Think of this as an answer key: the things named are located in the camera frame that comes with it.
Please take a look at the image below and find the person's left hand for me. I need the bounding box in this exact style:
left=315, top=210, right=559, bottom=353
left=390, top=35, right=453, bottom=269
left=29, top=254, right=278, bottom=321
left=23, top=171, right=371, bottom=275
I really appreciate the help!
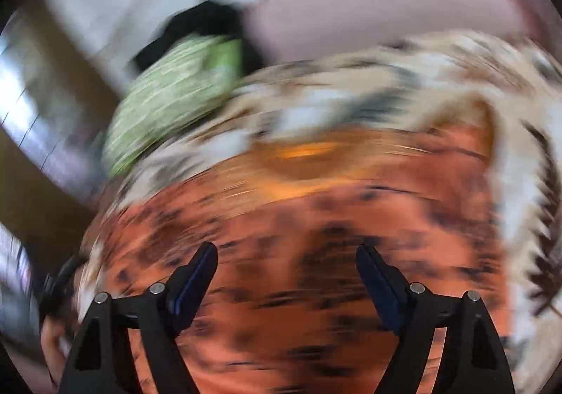
left=40, top=318, right=73, bottom=382

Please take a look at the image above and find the orange black floral garment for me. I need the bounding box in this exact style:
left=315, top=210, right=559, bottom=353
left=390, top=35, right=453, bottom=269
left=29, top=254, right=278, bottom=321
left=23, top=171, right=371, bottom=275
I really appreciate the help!
left=81, top=130, right=514, bottom=394

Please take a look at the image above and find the cream leaf print blanket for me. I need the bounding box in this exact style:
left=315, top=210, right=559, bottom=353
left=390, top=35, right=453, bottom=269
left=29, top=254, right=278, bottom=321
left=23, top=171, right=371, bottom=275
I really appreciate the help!
left=77, top=29, right=562, bottom=390

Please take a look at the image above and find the black cloth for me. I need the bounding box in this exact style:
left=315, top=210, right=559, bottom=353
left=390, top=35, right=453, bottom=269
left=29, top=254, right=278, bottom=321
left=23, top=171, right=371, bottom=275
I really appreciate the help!
left=132, top=1, right=264, bottom=74

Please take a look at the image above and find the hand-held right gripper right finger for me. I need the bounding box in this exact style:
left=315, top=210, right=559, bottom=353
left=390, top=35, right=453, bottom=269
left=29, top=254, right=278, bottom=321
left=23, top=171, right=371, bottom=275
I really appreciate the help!
left=355, top=244, right=516, bottom=394

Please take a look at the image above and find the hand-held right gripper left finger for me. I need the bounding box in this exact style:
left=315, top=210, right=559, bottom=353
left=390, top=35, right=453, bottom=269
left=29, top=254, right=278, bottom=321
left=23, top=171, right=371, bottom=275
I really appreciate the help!
left=57, top=241, right=219, bottom=394

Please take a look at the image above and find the green patterned cloth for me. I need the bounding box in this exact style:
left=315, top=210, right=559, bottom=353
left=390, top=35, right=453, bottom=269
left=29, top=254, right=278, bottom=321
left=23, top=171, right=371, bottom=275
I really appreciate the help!
left=105, top=36, right=244, bottom=177

